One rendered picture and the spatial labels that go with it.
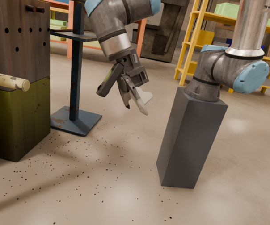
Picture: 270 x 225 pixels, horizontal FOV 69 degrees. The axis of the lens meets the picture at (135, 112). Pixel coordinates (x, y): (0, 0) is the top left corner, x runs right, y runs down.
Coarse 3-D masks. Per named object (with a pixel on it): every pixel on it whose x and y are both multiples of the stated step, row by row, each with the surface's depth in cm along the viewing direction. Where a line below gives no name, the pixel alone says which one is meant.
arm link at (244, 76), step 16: (240, 0) 75; (256, 0) 70; (240, 16) 76; (256, 16) 72; (240, 32) 77; (256, 32) 75; (240, 48) 79; (256, 48) 78; (224, 64) 86; (240, 64) 80; (256, 64) 77; (224, 80) 88; (240, 80) 80; (256, 80) 82
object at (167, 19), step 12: (168, 0) 462; (180, 0) 460; (168, 12) 500; (180, 12) 495; (168, 24) 511; (180, 24) 509; (144, 36) 527; (156, 36) 524; (168, 36) 523; (144, 48) 540; (156, 48) 536; (168, 48) 536; (168, 60) 549
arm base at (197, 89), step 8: (192, 80) 107; (200, 80) 101; (192, 88) 104; (200, 88) 101; (208, 88) 100; (216, 88) 102; (192, 96) 104; (200, 96) 101; (208, 96) 101; (216, 96) 102
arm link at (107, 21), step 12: (96, 0) 52; (108, 0) 53; (120, 0) 54; (96, 12) 53; (108, 12) 54; (120, 12) 55; (96, 24) 55; (108, 24) 54; (120, 24) 56; (108, 36) 55
